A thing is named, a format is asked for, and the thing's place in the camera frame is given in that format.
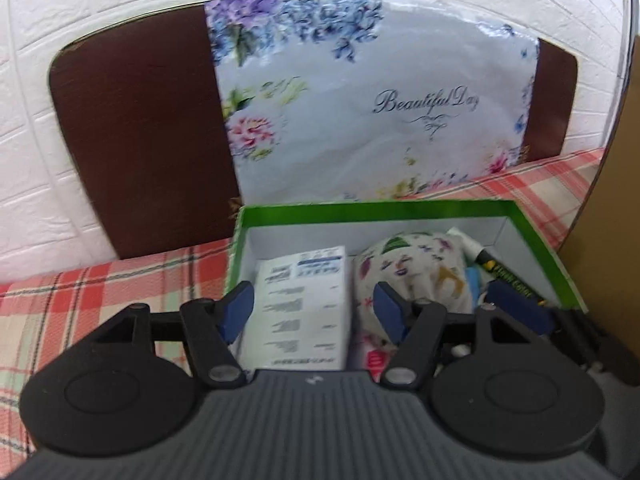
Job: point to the floral box lid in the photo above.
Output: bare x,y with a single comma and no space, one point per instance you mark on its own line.
350,125

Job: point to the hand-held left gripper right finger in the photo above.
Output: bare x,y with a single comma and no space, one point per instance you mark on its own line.
390,310

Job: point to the black marker with white cap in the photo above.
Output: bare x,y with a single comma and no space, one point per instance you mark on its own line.
492,265

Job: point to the tan cardboard panel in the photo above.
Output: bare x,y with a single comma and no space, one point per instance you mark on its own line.
615,260

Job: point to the white animal print pouch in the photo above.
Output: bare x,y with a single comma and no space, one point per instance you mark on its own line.
430,270

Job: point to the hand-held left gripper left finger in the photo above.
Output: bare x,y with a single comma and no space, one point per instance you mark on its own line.
237,310

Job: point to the white and blue carton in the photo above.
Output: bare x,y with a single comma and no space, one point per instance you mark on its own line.
300,310

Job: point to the green cardboard box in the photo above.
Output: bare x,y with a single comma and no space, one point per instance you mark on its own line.
380,210

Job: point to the brown wooden headboard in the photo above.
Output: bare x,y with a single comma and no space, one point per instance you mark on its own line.
150,135

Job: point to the red plaid cloth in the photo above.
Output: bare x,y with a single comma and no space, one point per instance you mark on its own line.
75,300

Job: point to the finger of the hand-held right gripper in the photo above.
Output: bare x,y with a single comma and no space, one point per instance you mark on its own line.
530,312

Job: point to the light blue small item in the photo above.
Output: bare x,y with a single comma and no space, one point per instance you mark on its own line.
474,280

